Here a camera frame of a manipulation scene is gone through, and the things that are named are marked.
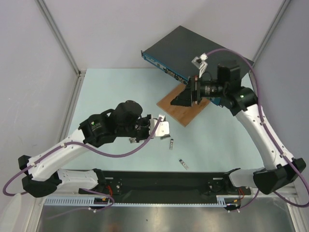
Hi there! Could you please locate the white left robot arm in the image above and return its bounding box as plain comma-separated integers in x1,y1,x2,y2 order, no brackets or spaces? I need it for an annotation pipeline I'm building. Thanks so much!
18,100,158,198

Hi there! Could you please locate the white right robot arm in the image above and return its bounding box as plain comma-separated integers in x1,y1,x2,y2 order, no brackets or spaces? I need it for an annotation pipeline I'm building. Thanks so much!
171,57,306,194

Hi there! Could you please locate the wooden base board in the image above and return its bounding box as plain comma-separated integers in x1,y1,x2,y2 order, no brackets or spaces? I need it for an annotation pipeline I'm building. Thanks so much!
156,84,211,127

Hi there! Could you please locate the silver SFP module centre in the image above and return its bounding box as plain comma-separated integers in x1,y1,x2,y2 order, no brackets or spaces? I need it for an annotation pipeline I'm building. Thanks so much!
160,135,171,140

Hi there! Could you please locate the SFP module centre upright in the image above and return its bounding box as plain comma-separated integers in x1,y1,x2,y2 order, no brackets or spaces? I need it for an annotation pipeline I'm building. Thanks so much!
169,139,174,150

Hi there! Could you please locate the SFP module near front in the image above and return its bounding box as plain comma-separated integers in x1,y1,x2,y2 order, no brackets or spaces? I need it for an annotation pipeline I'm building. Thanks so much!
179,159,189,170

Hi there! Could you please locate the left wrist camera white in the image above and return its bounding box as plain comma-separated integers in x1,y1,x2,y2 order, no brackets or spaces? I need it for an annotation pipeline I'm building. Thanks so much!
149,114,170,138

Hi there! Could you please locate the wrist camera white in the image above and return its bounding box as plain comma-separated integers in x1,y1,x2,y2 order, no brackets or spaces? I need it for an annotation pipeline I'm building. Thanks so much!
191,53,208,78
149,114,170,138

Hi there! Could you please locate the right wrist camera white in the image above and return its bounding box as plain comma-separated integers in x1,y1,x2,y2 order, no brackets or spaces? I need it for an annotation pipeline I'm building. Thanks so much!
191,53,208,78

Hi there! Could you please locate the black blue network switch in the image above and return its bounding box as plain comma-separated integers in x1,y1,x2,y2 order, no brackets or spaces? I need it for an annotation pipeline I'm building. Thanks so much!
140,25,255,107

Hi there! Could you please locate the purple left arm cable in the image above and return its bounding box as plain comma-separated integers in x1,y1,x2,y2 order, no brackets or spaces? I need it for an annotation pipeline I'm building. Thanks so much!
2,117,165,219

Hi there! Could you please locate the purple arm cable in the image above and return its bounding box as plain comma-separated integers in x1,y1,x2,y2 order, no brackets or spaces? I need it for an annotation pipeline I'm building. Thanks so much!
2,117,165,219
202,48,309,211

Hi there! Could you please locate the aluminium frame post left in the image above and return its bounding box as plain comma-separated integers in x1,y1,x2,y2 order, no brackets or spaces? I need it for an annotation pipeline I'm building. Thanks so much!
35,0,82,77

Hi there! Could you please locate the aluminium frame post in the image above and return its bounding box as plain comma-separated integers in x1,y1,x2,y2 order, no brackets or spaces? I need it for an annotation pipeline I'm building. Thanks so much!
253,0,292,73
35,0,82,77

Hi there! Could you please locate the grey slotted cable duct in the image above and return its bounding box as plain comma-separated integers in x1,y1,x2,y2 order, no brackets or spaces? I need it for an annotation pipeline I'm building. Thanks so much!
44,196,239,207

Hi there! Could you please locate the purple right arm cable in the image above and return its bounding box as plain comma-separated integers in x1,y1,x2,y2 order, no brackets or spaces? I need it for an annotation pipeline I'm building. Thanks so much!
202,48,309,211

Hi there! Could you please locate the aluminium frame post right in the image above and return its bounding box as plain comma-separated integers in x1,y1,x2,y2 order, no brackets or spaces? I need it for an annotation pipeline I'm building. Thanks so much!
253,0,292,73

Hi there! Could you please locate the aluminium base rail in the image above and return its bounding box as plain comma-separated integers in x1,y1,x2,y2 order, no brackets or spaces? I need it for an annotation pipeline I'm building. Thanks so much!
275,183,298,198

